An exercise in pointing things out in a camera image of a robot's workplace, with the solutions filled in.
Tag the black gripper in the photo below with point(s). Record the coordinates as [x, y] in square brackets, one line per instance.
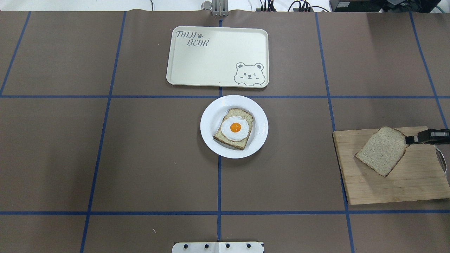
[429, 136]

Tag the bread slice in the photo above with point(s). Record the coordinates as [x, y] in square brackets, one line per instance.
[237, 145]
[383, 150]

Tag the white round plate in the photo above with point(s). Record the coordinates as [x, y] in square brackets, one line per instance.
[213, 116]

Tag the bread slice under egg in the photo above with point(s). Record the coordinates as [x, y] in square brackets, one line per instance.
[237, 145]

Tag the wooden cutting board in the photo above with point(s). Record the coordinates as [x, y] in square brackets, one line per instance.
[417, 176]

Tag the fried egg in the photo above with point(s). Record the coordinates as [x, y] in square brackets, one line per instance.
[235, 128]

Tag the cream bear serving tray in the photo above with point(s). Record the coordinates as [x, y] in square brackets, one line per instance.
[219, 56]

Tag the small metal cylinder weight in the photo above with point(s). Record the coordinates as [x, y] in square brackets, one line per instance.
[206, 5]

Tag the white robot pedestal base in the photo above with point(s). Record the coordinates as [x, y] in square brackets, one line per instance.
[219, 247]

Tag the aluminium frame post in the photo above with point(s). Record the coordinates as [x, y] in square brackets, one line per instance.
[220, 8]

